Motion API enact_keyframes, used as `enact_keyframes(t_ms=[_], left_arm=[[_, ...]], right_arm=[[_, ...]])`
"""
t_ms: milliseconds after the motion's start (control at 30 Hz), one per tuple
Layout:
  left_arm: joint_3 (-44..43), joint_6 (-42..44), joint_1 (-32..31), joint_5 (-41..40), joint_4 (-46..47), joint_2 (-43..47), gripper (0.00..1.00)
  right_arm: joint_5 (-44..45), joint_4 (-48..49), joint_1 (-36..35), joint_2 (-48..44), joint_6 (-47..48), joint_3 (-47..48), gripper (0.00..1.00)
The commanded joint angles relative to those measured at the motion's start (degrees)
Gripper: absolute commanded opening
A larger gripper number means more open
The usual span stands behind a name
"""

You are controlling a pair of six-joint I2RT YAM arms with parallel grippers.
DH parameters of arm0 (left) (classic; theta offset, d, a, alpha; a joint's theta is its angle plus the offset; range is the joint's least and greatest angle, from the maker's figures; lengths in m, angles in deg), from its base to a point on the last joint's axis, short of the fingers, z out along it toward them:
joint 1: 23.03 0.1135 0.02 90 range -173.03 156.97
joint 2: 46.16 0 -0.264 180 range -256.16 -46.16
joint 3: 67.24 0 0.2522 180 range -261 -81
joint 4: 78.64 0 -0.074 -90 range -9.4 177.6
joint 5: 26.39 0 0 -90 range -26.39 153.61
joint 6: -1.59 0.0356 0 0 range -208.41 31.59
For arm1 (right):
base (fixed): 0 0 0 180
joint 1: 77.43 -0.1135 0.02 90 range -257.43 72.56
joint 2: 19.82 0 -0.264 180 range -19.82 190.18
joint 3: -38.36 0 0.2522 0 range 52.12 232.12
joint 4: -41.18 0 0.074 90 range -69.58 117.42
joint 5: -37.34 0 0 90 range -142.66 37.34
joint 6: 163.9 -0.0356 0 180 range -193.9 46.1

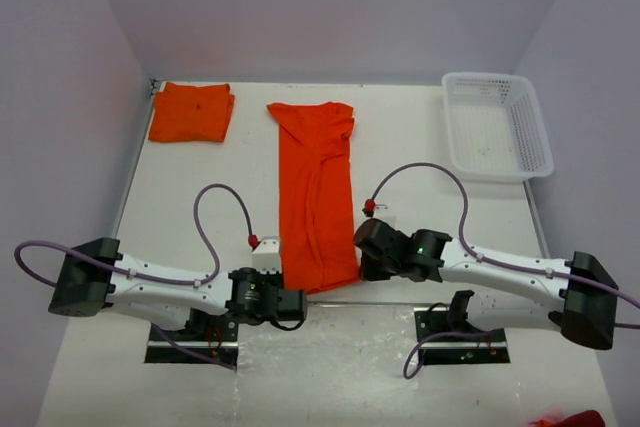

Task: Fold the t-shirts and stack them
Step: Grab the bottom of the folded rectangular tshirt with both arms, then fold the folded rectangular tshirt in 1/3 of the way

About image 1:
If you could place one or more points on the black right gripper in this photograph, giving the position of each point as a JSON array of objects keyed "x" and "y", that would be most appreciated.
[{"x": 369, "y": 272}]

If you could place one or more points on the orange t shirt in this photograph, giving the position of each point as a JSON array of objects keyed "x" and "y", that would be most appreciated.
[
  {"x": 316, "y": 214},
  {"x": 187, "y": 113}
]

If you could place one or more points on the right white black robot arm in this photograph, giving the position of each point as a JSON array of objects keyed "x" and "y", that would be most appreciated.
[{"x": 575, "y": 297}]

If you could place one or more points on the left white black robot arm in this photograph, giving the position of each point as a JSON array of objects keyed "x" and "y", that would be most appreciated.
[{"x": 106, "y": 280}]

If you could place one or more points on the white plastic laundry basket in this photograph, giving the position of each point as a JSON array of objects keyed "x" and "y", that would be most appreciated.
[{"x": 495, "y": 127}]

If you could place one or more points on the folded orange t shirt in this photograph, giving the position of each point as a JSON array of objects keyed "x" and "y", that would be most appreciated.
[{"x": 187, "y": 113}]

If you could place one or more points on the red cloth at edge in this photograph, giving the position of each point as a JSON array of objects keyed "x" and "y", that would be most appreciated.
[{"x": 588, "y": 418}]

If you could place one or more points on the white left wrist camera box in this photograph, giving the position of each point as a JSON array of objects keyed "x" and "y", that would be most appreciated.
[{"x": 266, "y": 256}]

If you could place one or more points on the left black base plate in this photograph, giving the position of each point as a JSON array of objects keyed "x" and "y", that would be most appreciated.
[{"x": 216, "y": 340}]

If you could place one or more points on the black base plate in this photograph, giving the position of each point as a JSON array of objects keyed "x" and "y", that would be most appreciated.
[
  {"x": 455, "y": 351},
  {"x": 216, "y": 340}
]

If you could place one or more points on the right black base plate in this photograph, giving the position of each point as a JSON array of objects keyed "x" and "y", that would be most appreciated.
[{"x": 455, "y": 351}]

